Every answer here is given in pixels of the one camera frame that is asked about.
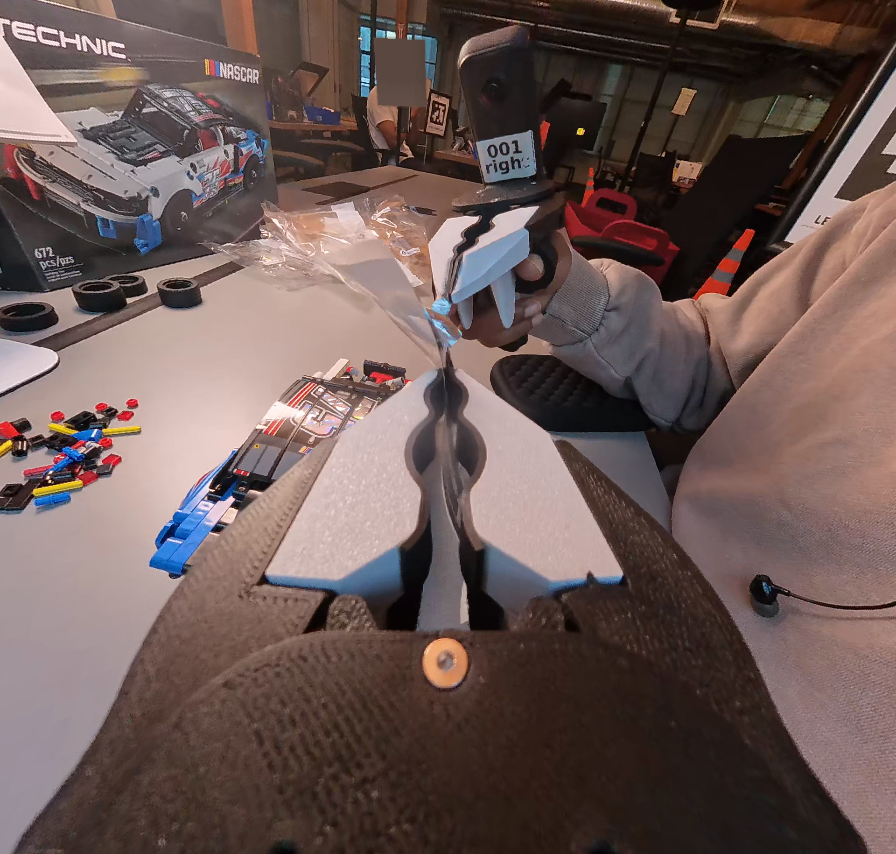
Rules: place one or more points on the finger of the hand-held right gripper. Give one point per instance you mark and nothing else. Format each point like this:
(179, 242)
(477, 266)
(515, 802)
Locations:
(444, 259)
(500, 251)

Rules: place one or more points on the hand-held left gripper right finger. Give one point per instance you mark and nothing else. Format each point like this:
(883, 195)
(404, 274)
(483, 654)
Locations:
(546, 511)

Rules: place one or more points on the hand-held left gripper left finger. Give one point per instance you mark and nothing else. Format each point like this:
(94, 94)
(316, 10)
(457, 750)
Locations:
(350, 511)

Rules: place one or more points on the lego sticker sheet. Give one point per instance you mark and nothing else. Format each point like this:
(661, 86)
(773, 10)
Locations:
(392, 294)

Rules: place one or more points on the lego race car model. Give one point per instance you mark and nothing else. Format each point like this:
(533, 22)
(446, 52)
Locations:
(294, 434)

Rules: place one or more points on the person's right forearm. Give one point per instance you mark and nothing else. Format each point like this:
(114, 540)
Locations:
(644, 350)

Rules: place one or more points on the black rubber lego tire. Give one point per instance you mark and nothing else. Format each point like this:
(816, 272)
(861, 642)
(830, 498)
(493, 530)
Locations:
(98, 297)
(28, 317)
(180, 294)
(133, 283)

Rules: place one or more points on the pile of small lego pieces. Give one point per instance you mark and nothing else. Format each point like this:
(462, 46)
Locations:
(63, 455)

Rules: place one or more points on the lego set box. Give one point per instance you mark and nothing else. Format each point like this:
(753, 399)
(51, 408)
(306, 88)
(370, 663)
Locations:
(140, 146)

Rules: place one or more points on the lego instruction booklet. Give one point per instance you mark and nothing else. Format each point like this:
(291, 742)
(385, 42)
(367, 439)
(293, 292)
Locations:
(28, 104)

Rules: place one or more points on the person's right hand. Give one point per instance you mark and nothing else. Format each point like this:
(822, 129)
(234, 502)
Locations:
(528, 318)

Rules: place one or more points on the crumpled clear plastic bag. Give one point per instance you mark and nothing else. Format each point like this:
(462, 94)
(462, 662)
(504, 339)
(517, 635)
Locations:
(399, 237)
(308, 237)

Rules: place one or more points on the small marker sign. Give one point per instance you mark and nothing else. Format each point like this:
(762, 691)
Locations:
(437, 113)

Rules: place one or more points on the black padded armrest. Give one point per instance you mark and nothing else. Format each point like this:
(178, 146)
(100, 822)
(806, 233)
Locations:
(567, 395)

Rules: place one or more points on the red plastic seat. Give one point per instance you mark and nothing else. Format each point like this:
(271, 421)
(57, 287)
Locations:
(616, 230)

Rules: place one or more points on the black light stand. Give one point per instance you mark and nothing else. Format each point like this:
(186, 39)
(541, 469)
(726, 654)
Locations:
(689, 62)

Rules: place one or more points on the orange traffic cone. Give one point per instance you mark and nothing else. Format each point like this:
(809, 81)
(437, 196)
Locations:
(728, 269)

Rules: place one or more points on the person's torso in beige hoodie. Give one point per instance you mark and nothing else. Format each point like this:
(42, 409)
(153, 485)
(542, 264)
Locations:
(805, 518)

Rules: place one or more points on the white book stand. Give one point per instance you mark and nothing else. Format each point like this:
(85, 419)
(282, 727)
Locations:
(24, 367)

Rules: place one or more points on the framed marker sign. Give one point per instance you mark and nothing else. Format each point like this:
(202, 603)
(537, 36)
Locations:
(854, 146)

